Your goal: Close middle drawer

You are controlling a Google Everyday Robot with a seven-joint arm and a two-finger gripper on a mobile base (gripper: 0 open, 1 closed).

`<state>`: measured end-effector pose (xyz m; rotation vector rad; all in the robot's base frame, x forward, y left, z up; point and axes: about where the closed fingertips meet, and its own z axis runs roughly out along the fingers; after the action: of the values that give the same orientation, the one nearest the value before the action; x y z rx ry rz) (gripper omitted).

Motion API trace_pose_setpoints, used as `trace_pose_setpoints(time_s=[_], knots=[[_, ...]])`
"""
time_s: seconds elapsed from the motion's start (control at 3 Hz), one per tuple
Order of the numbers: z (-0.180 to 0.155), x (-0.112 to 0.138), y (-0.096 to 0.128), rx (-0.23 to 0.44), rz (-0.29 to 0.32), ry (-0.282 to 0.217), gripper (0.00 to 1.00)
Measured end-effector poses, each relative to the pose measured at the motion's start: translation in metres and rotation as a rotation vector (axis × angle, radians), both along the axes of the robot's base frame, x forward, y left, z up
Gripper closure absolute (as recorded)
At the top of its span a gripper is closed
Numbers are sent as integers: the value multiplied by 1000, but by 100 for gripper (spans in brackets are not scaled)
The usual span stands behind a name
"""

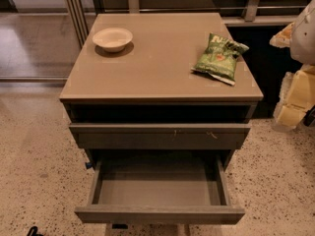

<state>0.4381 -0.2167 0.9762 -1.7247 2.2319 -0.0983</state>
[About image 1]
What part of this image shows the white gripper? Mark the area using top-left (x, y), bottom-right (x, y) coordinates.
top-left (270, 23), bottom-right (315, 130)

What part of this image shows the grey drawer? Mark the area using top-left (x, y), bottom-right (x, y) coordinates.
top-left (75, 154), bottom-right (245, 224)
top-left (70, 124), bottom-right (250, 150)

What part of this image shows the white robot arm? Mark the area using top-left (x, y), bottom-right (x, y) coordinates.
top-left (270, 0), bottom-right (315, 132)

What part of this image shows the grey drawer cabinet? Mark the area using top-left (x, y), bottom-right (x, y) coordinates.
top-left (58, 12), bottom-right (265, 236)

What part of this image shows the grey top drawer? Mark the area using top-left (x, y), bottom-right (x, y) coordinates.
top-left (70, 124), bottom-right (250, 150)

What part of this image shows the black wheel at right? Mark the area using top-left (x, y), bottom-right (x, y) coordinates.
top-left (303, 106), bottom-right (315, 127)

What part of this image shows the green chip bag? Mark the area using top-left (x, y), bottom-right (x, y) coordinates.
top-left (191, 33), bottom-right (249, 86)

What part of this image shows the white paper bowl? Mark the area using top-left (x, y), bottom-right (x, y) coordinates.
top-left (93, 28), bottom-right (133, 53)

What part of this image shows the black object on floor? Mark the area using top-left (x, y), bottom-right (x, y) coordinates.
top-left (27, 226), bottom-right (43, 236)

